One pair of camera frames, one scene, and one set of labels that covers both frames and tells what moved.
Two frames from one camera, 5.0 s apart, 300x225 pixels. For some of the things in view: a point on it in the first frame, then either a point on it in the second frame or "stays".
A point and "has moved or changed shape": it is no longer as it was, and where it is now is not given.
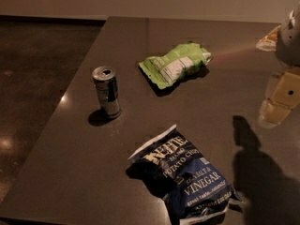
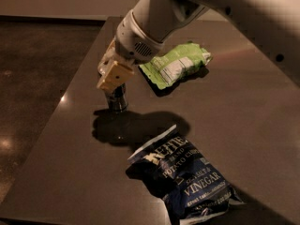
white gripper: [289, 42] -> [132, 42]
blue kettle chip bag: [174, 169] stays
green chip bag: [175, 65] stays
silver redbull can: [107, 88] has moved or changed shape
